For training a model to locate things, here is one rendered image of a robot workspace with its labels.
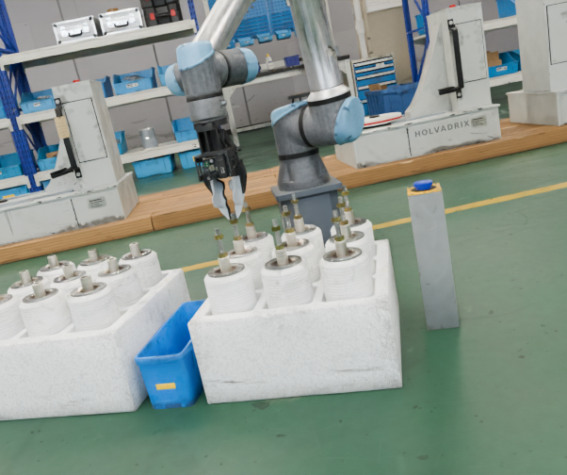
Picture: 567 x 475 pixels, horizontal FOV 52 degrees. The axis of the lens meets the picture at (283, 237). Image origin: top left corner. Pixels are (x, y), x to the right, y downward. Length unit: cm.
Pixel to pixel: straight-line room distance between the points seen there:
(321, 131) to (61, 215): 193
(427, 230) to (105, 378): 74
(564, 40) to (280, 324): 282
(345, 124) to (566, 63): 229
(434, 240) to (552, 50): 243
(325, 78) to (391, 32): 600
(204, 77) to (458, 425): 78
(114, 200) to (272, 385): 211
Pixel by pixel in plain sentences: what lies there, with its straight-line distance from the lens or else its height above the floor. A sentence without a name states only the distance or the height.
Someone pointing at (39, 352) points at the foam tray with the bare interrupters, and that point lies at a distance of 133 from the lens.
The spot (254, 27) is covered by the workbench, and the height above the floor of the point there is 127.
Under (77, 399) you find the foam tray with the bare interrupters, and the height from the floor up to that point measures 4.
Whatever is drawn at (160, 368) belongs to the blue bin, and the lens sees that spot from 122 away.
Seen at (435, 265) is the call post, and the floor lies 15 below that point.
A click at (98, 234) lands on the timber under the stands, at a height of 5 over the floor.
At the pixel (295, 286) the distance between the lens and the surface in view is 111.
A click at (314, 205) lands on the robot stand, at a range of 161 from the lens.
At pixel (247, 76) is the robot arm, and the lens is 129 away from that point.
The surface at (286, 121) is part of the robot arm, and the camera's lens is 160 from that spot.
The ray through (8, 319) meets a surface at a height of 21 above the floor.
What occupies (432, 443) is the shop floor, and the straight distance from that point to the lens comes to 100.
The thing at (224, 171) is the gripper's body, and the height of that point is 44.
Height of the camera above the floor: 58
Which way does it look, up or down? 14 degrees down
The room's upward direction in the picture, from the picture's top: 12 degrees counter-clockwise
